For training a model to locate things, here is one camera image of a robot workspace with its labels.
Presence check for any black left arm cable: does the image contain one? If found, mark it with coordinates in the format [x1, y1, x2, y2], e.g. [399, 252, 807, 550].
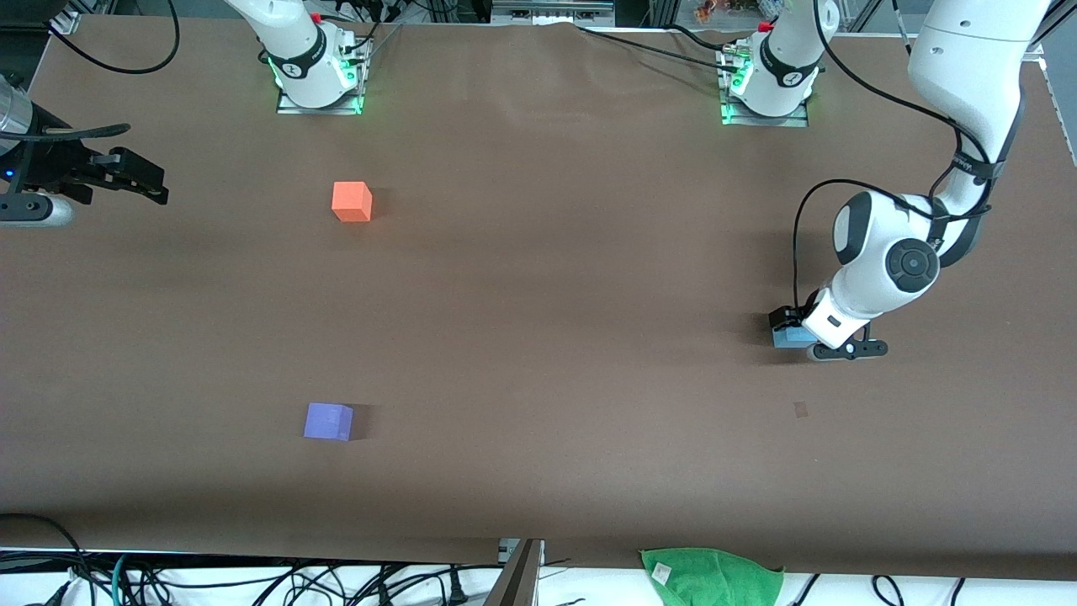
[793, 0, 1023, 314]

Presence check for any purple foam block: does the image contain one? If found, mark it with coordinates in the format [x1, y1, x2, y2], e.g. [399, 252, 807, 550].
[303, 402, 355, 443]

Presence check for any green microfibre cloth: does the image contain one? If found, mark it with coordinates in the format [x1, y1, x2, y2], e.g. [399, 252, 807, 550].
[639, 547, 786, 606]

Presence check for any aluminium profile post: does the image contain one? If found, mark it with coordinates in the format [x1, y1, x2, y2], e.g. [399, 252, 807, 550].
[484, 539, 545, 606]

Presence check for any black table cable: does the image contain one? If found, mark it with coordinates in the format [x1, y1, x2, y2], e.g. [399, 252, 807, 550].
[669, 23, 726, 49]
[576, 25, 745, 75]

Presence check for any metal background rack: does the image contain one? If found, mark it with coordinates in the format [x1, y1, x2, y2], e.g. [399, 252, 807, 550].
[491, 0, 617, 26]

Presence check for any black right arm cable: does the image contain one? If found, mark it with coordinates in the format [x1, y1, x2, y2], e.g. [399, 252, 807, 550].
[32, 0, 180, 141]

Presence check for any orange foam block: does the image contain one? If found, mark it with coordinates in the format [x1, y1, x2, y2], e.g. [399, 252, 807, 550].
[332, 181, 374, 224]

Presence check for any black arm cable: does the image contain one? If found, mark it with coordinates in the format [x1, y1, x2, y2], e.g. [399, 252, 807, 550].
[32, 0, 180, 141]
[793, 0, 1023, 314]

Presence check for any black looped floor cable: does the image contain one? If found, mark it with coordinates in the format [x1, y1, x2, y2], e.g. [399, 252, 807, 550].
[0, 513, 98, 606]

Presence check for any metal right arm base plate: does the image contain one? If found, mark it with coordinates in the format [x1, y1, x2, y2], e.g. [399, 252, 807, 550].
[276, 59, 364, 116]

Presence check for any brown table cover sheet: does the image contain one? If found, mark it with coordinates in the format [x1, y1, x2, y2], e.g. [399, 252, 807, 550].
[0, 15, 1077, 582]

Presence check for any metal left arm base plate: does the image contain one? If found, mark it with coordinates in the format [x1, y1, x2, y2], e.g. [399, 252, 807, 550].
[719, 50, 810, 129]

